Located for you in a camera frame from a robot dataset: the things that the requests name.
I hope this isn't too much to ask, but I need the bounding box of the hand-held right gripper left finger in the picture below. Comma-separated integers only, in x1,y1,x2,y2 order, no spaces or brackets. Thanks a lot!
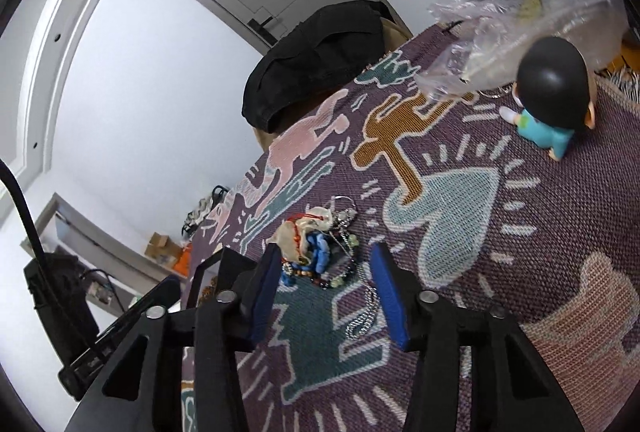
65,244,283,432

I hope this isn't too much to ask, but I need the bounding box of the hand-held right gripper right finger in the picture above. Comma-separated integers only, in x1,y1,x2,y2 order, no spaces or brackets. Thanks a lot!
369,242,586,432

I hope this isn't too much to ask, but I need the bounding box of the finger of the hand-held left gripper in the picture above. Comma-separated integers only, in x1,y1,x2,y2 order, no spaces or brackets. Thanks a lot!
120,276,181,328

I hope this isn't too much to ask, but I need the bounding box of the silver chain necklace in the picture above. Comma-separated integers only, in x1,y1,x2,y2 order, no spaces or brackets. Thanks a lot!
345,281,383,341

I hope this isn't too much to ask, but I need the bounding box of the pile of bead jewelry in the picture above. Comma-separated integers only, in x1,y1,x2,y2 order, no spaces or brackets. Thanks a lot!
267,196,362,293

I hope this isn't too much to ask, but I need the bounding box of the brown cardboard box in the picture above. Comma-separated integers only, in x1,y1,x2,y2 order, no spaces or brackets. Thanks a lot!
145,232,172,259

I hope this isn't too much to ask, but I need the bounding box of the purple printed blanket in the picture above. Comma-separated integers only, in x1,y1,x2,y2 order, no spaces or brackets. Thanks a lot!
180,19,640,432

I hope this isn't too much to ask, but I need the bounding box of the black jacket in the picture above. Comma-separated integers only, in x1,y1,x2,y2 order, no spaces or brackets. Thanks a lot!
241,0,396,134

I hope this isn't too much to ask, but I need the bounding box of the tan chair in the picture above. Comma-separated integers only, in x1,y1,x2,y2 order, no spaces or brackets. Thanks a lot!
250,12,416,155

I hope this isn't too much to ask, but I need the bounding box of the black-haired figurine in blue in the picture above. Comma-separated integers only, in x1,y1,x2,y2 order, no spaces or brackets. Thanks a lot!
499,33,601,161

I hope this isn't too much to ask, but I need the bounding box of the striped woven cloth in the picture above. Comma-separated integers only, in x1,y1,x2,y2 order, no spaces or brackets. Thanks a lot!
597,62,640,105

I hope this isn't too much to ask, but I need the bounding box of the clear plastic bag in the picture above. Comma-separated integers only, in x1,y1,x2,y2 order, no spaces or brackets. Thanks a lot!
417,0,628,102

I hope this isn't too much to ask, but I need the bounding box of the brown bead bracelet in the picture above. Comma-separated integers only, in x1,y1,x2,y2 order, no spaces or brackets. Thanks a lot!
199,276,220,310

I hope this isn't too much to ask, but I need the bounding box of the black cable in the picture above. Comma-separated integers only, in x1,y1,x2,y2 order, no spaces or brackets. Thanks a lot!
0,159,56,273

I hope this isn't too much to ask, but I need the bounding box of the black door handle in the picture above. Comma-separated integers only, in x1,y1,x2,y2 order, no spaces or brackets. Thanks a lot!
247,14,281,47

